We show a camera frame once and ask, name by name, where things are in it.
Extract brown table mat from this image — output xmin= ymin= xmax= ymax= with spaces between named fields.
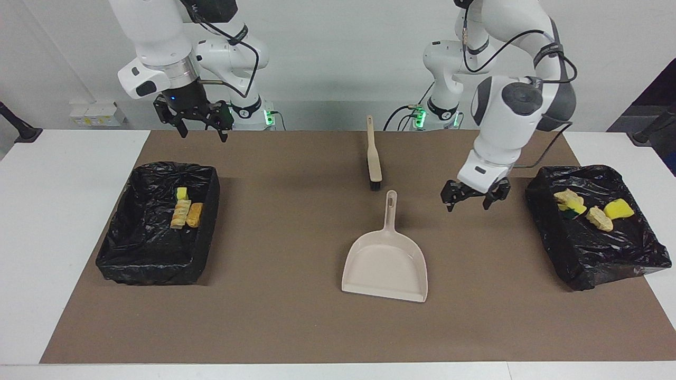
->
xmin=40 ymin=129 xmax=676 ymax=365

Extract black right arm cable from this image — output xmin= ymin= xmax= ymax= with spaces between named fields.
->
xmin=182 ymin=0 xmax=260 ymax=100

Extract black bag lined bin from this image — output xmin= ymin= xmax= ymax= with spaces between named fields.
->
xmin=95 ymin=161 xmax=221 ymax=286
xmin=525 ymin=165 xmax=672 ymax=292

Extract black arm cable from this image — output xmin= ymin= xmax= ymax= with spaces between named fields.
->
xmin=182 ymin=0 xmax=260 ymax=100
xmin=458 ymin=0 xmax=578 ymax=168

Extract beige brush black bristles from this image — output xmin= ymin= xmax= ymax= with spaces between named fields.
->
xmin=366 ymin=115 xmax=383 ymax=192

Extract pale ridged bread slice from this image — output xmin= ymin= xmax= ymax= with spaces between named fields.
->
xmin=170 ymin=199 xmax=192 ymax=230

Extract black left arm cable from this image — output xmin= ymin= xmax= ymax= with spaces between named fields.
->
xmin=458 ymin=0 xmax=578 ymax=168

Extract notched yellow sponge piece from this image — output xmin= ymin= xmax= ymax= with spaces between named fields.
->
xmin=604 ymin=199 xmax=635 ymax=220

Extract white wall socket box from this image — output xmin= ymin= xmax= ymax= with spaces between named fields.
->
xmin=69 ymin=102 xmax=127 ymax=127

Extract beige plastic dustpan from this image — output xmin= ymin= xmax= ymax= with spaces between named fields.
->
xmin=341 ymin=190 xmax=428 ymax=303

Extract black camera stand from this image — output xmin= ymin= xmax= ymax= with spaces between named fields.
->
xmin=0 ymin=100 xmax=43 ymax=144
xmin=632 ymin=103 xmax=676 ymax=147

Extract orange striped croissant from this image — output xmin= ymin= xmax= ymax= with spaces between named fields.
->
xmin=586 ymin=206 xmax=614 ymax=232

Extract pale round pastry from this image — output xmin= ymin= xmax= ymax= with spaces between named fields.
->
xmin=553 ymin=188 xmax=584 ymax=207

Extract dark background panel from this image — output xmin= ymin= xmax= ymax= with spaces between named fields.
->
xmin=607 ymin=55 xmax=676 ymax=177

